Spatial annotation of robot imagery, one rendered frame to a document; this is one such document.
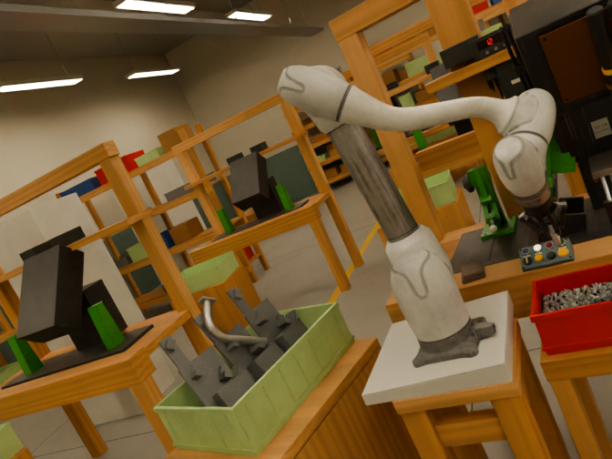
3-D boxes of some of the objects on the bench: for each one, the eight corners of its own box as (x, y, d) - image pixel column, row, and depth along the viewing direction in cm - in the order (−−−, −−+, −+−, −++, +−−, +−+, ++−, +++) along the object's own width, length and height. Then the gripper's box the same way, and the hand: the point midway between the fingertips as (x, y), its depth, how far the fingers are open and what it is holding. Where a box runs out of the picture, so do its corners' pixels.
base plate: (855, 182, 134) (853, 175, 134) (446, 280, 190) (443, 275, 190) (793, 146, 169) (791, 139, 169) (464, 238, 225) (462, 233, 225)
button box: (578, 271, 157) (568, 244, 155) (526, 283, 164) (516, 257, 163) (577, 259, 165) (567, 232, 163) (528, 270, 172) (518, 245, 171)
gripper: (511, 213, 140) (536, 257, 155) (563, 198, 134) (585, 246, 149) (506, 192, 145) (533, 237, 160) (556, 177, 138) (579, 224, 153)
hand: (555, 235), depth 152 cm, fingers closed
